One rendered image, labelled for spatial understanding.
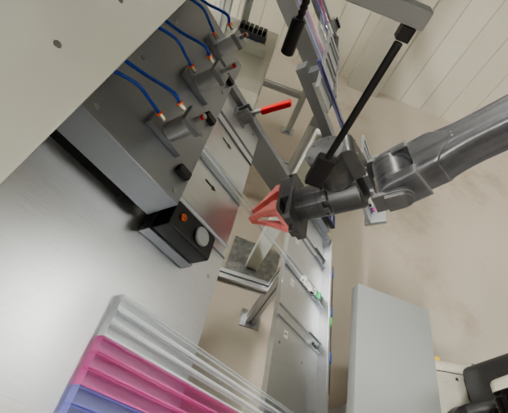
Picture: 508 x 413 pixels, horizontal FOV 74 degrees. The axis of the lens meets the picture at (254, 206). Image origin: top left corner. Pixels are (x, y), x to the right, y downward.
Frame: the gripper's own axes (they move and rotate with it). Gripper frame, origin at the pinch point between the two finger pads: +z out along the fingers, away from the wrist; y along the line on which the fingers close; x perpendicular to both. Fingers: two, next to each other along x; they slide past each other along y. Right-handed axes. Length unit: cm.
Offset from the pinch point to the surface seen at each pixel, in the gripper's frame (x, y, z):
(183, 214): -17.8, 16.2, -4.3
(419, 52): 116, -283, -43
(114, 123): -29.9, 15.5, -5.2
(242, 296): 77, -33, 58
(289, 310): 18.2, 9.1, 0.6
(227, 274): 46, -23, 43
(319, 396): 32.9, 20.0, -0.4
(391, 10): -25.8, 8.4, -29.5
